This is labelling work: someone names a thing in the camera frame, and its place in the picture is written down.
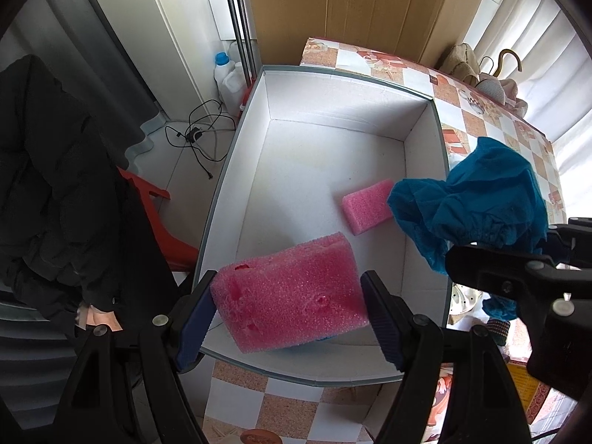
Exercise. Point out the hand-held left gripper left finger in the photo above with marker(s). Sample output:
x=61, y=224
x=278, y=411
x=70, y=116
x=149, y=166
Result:
x=196, y=319

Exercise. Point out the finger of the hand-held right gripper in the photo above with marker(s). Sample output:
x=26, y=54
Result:
x=571, y=245
x=499, y=273

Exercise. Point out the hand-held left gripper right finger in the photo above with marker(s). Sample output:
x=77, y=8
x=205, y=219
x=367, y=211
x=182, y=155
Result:
x=384, y=323

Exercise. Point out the blue cloth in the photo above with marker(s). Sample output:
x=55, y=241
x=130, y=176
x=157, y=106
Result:
x=485, y=189

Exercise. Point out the large pink sponge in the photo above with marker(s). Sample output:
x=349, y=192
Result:
x=296, y=286

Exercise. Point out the white cardboard box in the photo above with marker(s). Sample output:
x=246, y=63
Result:
x=300, y=171

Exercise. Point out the yellow packet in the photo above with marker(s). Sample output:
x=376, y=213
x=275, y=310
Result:
x=527, y=388

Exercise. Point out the red plastic stool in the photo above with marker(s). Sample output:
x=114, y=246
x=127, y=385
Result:
x=171, y=245

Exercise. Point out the small pink sponge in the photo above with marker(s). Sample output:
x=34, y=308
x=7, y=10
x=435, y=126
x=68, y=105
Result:
x=365, y=206

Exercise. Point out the checkered tablecloth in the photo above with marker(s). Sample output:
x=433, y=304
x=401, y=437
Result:
x=481, y=122

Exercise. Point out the pale pink cloth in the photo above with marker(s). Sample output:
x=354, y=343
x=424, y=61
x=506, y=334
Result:
x=514, y=97

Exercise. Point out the grey ribbed seat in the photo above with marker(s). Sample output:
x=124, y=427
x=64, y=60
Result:
x=32, y=360

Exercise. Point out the grey cap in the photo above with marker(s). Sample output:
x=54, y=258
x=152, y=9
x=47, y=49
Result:
x=490, y=90

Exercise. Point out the white curtain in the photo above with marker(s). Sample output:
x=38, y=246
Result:
x=555, y=55

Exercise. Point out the gold hanger hook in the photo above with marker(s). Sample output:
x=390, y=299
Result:
x=511, y=53

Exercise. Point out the dark hanger hook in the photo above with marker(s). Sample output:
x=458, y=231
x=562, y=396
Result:
x=485, y=58

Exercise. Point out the beige plush cloth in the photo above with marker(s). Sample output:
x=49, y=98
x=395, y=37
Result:
x=462, y=62

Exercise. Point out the white plastic jug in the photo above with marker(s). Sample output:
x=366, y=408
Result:
x=233, y=90

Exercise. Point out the white bottle with blue cap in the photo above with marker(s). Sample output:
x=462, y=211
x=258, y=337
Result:
x=222, y=76

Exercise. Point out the white plastic bottle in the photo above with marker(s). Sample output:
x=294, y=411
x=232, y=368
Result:
x=237, y=52

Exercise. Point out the grey pole with red hook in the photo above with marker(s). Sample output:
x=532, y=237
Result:
x=240, y=46

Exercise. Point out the grey pole with red cap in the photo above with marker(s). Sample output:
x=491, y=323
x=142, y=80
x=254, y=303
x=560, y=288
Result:
x=247, y=32

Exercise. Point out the grey curtain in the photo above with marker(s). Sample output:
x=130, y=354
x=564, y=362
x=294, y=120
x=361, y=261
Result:
x=92, y=32

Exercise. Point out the brown cardboard sheet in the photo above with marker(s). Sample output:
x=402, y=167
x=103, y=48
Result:
x=360, y=0

